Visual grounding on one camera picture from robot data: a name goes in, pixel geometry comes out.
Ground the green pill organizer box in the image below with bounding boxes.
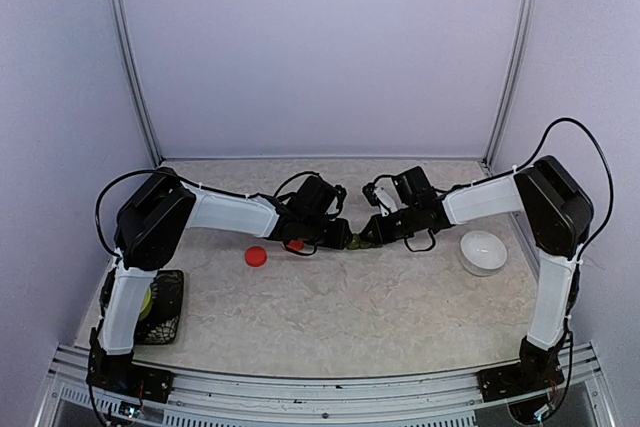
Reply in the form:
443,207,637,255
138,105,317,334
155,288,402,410
346,234,381,251

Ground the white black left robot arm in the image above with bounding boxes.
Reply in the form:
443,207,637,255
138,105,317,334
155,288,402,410
92,168,353,392

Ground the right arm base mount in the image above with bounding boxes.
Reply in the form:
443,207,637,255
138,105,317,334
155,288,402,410
477,363,565,403

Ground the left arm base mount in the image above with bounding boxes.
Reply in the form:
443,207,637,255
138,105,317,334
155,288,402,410
87,364,174,404

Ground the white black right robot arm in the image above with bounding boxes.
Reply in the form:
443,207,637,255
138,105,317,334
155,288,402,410
359,152,601,391

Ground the left camera black cable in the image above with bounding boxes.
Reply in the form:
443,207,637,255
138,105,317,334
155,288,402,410
273,171,348,218

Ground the green bowl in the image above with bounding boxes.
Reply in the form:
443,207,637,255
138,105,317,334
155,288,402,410
138,287,153,322

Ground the left aluminium frame post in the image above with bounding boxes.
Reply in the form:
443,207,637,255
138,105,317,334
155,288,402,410
109,0,164,167

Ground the red bottle cap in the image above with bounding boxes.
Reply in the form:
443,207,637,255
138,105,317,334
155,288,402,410
245,246,268,268

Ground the right camera black cable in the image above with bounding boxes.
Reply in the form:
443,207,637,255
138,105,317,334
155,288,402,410
369,173,406,188

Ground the white bowl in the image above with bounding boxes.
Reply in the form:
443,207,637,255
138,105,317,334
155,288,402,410
460,230,507,277

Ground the front aluminium rail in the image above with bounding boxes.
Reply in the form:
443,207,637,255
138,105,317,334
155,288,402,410
28,344,620,426

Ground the red bottle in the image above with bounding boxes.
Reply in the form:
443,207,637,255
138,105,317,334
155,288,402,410
286,240,305,252

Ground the camera black cable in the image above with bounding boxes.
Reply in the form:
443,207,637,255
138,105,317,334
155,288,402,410
369,173,406,188
273,171,348,218

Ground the aluminium frame post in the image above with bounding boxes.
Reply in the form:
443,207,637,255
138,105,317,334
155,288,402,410
109,0,164,167
483,0,536,170

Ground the black patterned square plate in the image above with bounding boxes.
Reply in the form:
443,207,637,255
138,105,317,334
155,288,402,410
134,270,185,345

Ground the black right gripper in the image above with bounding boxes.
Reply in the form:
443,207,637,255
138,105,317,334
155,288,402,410
361,204,421,246

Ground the right aluminium frame post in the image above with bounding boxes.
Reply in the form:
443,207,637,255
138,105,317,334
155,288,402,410
483,0,536,170

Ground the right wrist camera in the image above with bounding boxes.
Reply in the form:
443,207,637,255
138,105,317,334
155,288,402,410
362,183,398,217

